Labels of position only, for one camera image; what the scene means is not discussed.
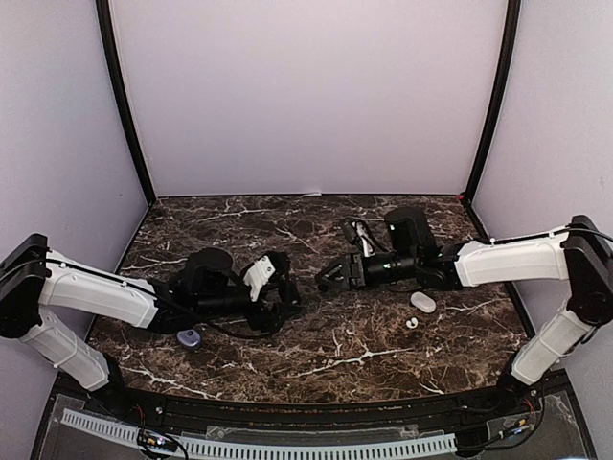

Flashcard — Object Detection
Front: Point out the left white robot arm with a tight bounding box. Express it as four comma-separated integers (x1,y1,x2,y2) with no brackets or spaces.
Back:
1,234,301,418

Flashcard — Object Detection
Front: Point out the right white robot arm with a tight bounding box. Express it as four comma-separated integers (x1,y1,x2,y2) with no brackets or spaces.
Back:
315,207,612,416

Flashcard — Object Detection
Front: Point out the white charging case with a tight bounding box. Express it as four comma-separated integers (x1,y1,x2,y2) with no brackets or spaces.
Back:
410,292,437,313

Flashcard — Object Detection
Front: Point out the purple charging case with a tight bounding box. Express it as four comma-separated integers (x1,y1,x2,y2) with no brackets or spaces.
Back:
176,329,202,351

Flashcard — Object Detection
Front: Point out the white earbud near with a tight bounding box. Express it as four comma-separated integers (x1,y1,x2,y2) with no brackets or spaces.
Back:
405,317,419,329

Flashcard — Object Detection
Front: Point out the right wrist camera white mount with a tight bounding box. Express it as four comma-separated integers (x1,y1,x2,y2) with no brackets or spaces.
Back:
341,218,386,258

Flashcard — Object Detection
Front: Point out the white slotted cable duct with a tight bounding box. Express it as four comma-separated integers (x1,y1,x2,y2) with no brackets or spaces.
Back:
60,409,457,459

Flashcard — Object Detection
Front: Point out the right black frame post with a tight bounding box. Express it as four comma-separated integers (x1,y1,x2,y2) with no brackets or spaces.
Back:
463,0,522,206

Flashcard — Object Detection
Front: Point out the black frame post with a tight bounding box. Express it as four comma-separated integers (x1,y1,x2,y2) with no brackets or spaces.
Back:
95,0,157,206
463,0,522,206

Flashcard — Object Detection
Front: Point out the left black frame post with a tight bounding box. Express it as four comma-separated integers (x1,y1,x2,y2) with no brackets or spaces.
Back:
95,0,157,206

